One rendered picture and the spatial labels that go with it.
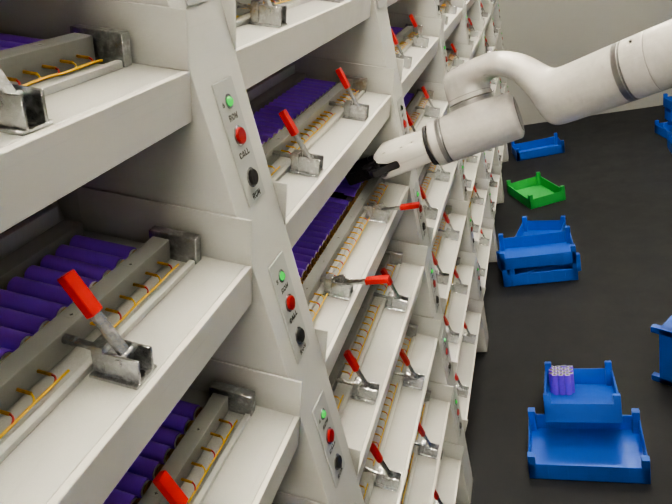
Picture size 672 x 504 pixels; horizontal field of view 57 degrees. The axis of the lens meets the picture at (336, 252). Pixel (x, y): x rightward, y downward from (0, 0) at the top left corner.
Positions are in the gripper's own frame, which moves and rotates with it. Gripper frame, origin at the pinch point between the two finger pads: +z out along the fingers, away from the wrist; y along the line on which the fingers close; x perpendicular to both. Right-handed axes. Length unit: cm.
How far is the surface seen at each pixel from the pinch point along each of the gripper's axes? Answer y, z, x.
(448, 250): -52, 5, 45
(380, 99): -4.2, -8.5, -10.6
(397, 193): -3.7, -4.3, 7.9
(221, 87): 57, -13, -26
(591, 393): -52, -20, 104
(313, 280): 37.6, -1.5, 3.5
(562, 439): -35, -10, 104
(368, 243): 19.2, -3.8, 7.6
